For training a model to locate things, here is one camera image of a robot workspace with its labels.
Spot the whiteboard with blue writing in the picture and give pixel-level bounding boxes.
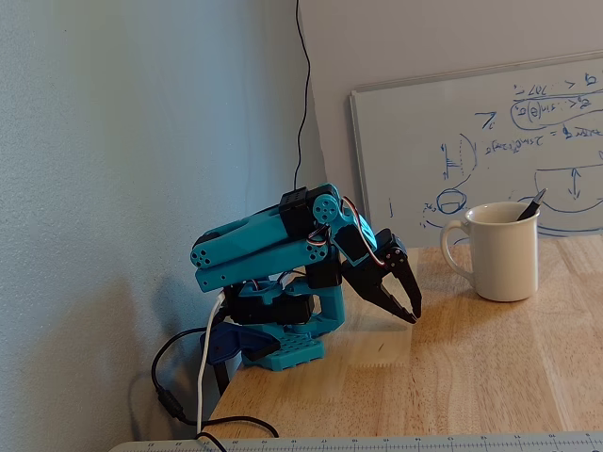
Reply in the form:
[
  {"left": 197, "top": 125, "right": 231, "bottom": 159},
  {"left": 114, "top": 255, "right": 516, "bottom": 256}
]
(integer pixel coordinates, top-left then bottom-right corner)
[{"left": 349, "top": 50, "right": 603, "bottom": 250}]

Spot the blue table clamp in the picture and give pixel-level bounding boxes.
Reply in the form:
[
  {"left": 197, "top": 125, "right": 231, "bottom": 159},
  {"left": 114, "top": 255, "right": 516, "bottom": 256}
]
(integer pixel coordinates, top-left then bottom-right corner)
[{"left": 200, "top": 322, "right": 282, "bottom": 396}]

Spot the white usb cable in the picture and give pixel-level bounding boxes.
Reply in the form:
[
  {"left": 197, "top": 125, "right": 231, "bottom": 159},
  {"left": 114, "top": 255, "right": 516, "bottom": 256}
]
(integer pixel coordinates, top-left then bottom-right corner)
[{"left": 195, "top": 291, "right": 225, "bottom": 437}]

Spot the black power cable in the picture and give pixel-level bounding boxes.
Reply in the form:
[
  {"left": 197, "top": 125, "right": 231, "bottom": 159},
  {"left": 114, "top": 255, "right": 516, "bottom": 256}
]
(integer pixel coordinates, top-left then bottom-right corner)
[{"left": 150, "top": 324, "right": 280, "bottom": 452}]

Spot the cream ceramic mug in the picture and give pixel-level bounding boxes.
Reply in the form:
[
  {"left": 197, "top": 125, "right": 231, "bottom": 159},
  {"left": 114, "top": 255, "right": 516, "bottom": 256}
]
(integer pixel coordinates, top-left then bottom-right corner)
[{"left": 441, "top": 202, "right": 541, "bottom": 302}]

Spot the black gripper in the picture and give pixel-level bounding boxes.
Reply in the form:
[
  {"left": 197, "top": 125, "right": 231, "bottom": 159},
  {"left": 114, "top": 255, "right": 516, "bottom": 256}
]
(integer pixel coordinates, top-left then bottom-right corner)
[{"left": 341, "top": 228, "right": 424, "bottom": 325}]

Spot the thin black hanging cable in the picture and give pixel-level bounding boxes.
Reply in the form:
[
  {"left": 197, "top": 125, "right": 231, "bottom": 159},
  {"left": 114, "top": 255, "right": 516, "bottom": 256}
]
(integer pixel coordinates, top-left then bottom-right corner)
[{"left": 292, "top": 0, "right": 312, "bottom": 190}]

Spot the dark blue pen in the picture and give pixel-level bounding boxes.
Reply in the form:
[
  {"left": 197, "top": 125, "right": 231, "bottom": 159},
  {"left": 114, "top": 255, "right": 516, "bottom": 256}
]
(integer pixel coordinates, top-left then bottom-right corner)
[{"left": 515, "top": 187, "right": 549, "bottom": 221}]

